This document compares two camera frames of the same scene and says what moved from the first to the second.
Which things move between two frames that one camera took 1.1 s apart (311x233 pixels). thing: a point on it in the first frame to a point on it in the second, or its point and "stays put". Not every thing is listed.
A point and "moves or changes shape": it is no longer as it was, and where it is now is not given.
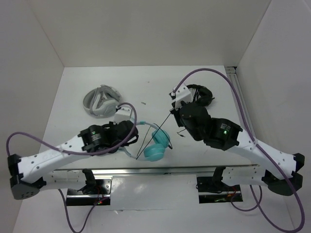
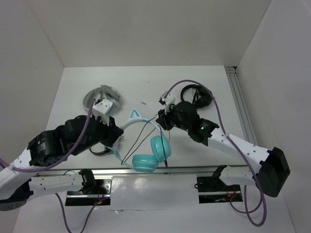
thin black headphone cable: x=178 y=132 to x=143 y=139
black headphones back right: x=201 y=95 stays put
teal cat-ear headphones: x=155 y=151 moves or changes shape
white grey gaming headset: x=101 y=102 stays put
